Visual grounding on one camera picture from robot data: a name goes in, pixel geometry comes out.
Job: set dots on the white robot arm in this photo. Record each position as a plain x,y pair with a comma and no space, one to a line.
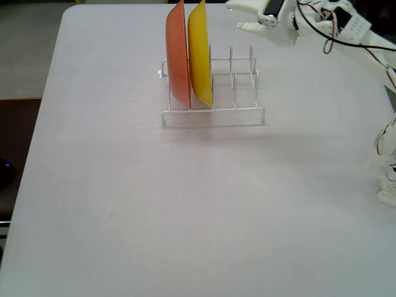
355,28

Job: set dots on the dark brown seat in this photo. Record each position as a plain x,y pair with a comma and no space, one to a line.
18,130

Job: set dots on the orange plastic plate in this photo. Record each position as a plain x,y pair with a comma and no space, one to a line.
178,62

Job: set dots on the yellow plastic plate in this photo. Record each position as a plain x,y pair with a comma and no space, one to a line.
199,62

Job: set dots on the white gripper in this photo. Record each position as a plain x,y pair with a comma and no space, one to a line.
279,34

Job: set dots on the black computer mouse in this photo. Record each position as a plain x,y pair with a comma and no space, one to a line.
6,173

